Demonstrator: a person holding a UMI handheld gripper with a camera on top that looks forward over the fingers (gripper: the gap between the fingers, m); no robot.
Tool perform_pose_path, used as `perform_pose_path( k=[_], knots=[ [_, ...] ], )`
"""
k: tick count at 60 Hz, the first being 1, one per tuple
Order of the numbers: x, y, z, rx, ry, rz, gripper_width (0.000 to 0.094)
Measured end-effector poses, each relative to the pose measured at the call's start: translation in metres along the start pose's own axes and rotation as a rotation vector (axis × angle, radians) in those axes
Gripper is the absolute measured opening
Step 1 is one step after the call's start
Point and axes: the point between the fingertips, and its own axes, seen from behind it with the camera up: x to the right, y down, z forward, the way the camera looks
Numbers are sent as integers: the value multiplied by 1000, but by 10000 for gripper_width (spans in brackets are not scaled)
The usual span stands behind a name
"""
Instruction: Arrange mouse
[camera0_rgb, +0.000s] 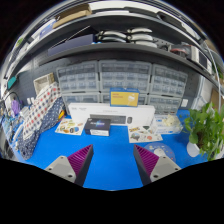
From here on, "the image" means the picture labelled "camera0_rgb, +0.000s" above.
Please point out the colourful sticker sheet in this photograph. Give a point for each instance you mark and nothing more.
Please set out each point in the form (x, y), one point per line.
(68, 127)
(145, 134)

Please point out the purple bag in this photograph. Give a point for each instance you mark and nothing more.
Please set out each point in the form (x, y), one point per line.
(15, 106)

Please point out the teal rectangular box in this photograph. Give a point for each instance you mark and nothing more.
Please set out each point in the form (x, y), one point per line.
(12, 82)

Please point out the red blue checked cloth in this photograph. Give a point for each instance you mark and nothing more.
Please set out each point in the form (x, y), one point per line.
(41, 106)

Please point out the clear plastic packet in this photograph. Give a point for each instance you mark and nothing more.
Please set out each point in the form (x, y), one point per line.
(168, 123)

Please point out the small black box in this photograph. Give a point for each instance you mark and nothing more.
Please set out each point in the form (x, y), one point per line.
(97, 126)

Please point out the green potted plant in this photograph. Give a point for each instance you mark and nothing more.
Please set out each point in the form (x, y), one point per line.
(205, 130)

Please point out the yellow and blue box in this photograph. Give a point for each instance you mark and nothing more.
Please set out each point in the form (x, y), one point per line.
(124, 97)

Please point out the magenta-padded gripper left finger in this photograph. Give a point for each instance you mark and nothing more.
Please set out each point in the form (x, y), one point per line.
(63, 166)

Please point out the long white keyboard box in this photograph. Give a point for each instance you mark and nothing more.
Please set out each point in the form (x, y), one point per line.
(80, 111)

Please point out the dark wall shelf unit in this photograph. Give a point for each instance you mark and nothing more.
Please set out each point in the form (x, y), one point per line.
(116, 48)

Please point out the white woven basket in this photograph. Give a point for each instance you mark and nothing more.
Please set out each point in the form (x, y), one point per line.
(43, 81)

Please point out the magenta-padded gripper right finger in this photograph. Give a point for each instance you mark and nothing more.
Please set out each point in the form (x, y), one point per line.
(163, 166)

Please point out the grey small-parts drawer cabinet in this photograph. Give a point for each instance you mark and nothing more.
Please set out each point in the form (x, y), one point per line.
(125, 73)
(78, 78)
(168, 86)

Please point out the navy polka dot cloth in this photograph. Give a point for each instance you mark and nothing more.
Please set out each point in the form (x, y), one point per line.
(28, 143)

